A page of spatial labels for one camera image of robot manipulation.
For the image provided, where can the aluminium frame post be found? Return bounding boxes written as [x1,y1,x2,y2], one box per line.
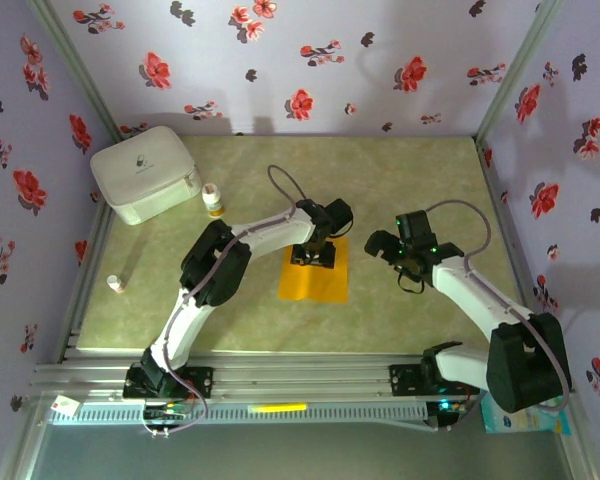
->
[25,0,124,144]
[473,0,567,141]

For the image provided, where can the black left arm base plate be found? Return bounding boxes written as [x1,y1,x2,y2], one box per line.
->
[123,366,215,400]

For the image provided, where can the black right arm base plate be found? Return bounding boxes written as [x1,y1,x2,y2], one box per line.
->
[388,364,481,399]

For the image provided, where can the blue wet wipes packet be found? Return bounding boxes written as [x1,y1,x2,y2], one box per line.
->
[482,394,571,435]

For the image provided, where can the aluminium side rail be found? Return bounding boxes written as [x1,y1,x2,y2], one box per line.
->
[54,197,119,364]
[477,137,536,321]

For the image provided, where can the grey left arm cable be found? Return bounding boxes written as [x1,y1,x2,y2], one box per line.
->
[140,164,311,439]

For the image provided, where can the yellow marker pen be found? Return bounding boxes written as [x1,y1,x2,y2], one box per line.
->
[248,402,309,414]

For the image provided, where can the orange paper sheet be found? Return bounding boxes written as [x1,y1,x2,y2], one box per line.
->
[278,235,350,304]

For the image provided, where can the white zip pouch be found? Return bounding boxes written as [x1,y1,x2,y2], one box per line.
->
[89,125,203,226]

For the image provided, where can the grey right arm cable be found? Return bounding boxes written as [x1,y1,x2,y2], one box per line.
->
[424,199,571,432]

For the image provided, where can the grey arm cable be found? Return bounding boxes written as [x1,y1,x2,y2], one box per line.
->
[424,199,571,432]
[140,164,311,439]

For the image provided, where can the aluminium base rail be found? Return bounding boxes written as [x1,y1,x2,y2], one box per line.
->
[29,352,579,401]

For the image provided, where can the white pill bottle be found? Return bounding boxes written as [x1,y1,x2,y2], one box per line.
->
[201,183,227,219]

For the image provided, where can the grey slotted cable duct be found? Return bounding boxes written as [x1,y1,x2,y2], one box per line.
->
[47,402,429,426]

